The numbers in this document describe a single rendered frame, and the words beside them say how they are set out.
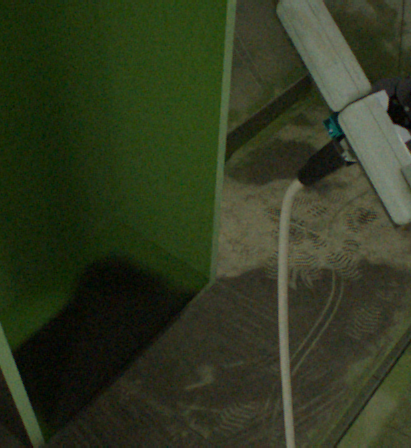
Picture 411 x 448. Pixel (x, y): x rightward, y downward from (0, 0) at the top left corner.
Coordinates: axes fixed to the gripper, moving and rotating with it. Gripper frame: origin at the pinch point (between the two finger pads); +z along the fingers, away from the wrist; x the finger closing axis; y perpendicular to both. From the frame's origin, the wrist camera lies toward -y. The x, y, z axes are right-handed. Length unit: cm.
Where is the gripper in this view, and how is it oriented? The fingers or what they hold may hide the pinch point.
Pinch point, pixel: (349, 138)
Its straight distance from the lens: 78.8
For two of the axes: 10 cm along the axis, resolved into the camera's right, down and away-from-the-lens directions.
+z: -8.4, 4.3, -3.2
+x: -4.8, -8.8, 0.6
